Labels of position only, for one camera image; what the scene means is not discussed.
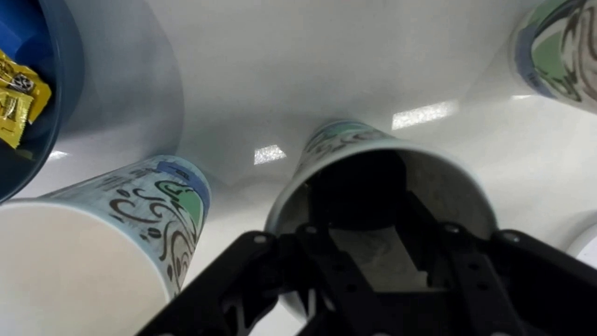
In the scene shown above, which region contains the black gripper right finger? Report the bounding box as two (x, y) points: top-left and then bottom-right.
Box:
(398, 188), (597, 336)

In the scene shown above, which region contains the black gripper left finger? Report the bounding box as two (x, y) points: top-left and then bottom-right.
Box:
(137, 185), (383, 336)

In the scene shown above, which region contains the patterned paper cup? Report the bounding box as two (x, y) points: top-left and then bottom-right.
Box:
(0, 153), (213, 336)
(263, 117), (499, 321)
(510, 0), (597, 116)

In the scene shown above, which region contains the yellow packet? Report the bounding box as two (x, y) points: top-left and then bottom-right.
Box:
(0, 50), (55, 127)
(0, 86), (34, 151)

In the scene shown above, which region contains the dark blue bowl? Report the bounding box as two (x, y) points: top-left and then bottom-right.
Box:
(0, 0), (86, 205)

